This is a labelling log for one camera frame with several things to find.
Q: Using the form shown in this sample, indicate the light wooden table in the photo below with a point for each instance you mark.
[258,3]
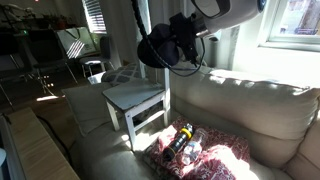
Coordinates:
[36,150]

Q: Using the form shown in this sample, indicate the white wooden chair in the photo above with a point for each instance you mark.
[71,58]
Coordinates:
[133,95]

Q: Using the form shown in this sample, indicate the black yellow flashlight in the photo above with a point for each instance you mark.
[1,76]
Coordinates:
[178,141]

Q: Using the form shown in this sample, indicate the grey upholstered chair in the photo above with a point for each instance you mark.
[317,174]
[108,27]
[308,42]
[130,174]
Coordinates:
[96,60]

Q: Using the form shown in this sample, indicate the black hat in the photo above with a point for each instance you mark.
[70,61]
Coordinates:
[160,46]

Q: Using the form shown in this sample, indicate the plain grey cushion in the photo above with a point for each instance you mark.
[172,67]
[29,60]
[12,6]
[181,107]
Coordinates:
[85,106]

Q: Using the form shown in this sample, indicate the clear plastic water bottle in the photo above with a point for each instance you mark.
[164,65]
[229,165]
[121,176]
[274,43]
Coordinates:
[194,146]

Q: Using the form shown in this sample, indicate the grey white patterned cushion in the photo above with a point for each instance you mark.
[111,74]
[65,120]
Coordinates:
[121,74]

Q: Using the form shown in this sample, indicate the black folding chair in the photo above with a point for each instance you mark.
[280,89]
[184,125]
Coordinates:
[43,50]

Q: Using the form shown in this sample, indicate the window with blinds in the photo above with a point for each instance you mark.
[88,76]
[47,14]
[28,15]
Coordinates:
[95,15]

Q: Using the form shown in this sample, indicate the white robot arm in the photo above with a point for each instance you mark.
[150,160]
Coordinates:
[230,11]

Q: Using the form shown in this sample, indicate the red white patterned cloth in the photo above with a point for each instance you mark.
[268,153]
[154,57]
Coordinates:
[220,156]

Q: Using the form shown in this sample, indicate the white framed window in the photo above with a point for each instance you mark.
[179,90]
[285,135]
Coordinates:
[296,20]

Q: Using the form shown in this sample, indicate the cream fabric sofa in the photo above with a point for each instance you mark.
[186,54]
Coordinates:
[266,110]

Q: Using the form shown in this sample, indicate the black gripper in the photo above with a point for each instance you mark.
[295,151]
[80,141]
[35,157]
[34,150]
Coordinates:
[185,28]

